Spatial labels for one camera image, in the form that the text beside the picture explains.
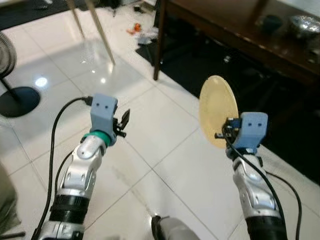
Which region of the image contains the yellow round plate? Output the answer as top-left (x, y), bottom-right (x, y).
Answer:
top-left (198, 75), bottom-right (240, 150)

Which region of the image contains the white floor clutter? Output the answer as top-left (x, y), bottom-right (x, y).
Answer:
top-left (137, 30), bottom-right (160, 46)

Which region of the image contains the light wooden pole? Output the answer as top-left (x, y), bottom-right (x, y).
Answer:
top-left (67, 0), bottom-right (85, 39)
top-left (84, 0), bottom-right (116, 66)

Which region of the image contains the small orange object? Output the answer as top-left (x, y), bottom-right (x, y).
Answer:
top-left (126, 22), bottom-right (143, 35)

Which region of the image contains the dark brown wooden table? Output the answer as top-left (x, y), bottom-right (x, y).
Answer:
top-left (152, 0), bottom-right (320, 89)

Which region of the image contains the grey robot leg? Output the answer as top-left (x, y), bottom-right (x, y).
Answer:
top-left (151, 215), bottom-right (201, 240)

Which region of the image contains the shiny metal bowl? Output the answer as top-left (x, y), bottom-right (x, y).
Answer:
top-left (289, 15), bottom-right (320, 40)

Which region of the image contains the person in olive clothing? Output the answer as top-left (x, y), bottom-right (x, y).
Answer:
top-left (0, 162), bottom-right (24, 237)

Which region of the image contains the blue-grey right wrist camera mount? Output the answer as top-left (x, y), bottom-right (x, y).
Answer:
top-left (234, 112), bottom-right (269, 152)

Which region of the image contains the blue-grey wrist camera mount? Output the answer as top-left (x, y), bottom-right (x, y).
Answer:
top-left (234, 112), bottom-right (269, 152)
top-left (90, 93), bottom-right (119, 137)

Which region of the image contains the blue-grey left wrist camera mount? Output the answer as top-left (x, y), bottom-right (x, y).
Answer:
top-left (90, 93), bottom-right (119, 137)

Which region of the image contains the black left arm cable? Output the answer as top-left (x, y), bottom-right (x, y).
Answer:
top-left (31, 96), bottom-right (95, 240)

